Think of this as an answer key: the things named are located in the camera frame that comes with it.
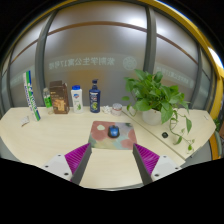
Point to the white bottle with blue cap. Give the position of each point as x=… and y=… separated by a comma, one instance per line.
x=77, y=99

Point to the brown carton box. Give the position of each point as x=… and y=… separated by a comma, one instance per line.
x=59, y=97

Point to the floral pastel mouse pad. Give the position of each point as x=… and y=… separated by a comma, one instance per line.
x=113, y=135

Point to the small round white jar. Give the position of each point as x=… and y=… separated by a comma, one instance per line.
x=117, y=109

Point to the small white packet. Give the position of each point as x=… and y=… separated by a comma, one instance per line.
x=25, y=120

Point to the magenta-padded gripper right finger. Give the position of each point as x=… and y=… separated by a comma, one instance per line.
x=156, y=165

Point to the green and white tube box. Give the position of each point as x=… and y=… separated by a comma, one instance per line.
x=31, y=96

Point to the crumpled white tissue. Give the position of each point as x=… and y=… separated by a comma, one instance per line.
x=106, y=109

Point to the clear green-labelled bottle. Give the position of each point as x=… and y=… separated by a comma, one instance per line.
x=48, y=100

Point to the dark blue pump bottle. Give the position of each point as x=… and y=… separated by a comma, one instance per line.
x=94, y=98

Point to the black desk grommet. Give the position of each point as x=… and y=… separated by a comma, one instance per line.
x=164, y=134

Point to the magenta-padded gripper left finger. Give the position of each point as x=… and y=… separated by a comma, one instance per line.
x=68, y=163

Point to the potted green plant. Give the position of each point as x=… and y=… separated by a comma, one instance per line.
x=155, y=96

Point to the blue computer mouse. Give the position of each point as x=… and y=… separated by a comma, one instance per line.
x=113, y=131

